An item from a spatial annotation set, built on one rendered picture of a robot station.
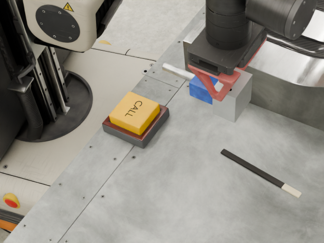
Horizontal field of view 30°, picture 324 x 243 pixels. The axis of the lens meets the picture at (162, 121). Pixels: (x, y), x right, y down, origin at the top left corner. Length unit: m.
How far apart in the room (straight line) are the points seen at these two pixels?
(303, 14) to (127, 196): 0.40
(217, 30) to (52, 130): 1.06
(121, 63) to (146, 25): 0.57
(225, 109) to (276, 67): 0.15
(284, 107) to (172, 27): 1.43
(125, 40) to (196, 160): 1.45
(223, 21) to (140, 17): 1.72
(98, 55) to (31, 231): 1.05
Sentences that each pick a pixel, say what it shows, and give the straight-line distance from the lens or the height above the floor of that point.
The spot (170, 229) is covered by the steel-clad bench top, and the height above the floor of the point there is 0.80.
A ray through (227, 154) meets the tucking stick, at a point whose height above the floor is 0.80.
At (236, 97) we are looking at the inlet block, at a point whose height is 0.96.
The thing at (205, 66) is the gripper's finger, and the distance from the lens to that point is 0.76.
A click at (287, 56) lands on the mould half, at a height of 0.88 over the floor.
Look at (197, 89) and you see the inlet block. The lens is 0.85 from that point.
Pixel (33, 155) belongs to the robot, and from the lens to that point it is 1.68.
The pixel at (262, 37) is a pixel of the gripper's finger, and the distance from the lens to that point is 0.80.
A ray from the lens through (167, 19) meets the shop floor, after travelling 2.41.
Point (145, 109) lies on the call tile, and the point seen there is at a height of 0.84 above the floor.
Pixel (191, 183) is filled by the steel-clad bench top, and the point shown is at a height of 0.80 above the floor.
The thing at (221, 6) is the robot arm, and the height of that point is 1.11.
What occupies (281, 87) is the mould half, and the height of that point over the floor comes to 0.86.
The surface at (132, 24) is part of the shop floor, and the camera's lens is 2.41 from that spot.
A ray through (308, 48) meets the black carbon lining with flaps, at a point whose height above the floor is 0.88.
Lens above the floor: 1.56
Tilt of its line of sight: 50 degrees down
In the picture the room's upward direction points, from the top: 8 degrees counter-clockwise
